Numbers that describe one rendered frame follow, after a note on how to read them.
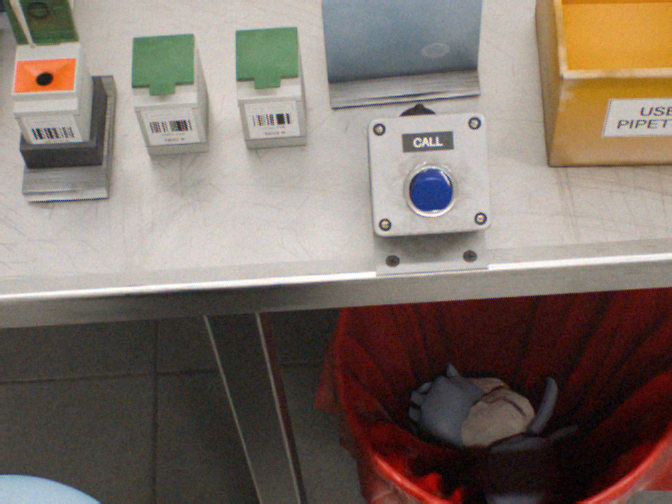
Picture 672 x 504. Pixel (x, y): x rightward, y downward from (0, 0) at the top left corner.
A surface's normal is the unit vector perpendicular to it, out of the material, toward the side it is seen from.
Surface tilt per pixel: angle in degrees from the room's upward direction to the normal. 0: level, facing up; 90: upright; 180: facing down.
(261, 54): 0
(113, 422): 0
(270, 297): 90
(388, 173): 30
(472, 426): 18
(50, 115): 90
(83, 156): 90
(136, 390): 0
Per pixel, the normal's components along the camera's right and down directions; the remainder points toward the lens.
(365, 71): 0.07, 0.87
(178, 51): -0.05, -0.48
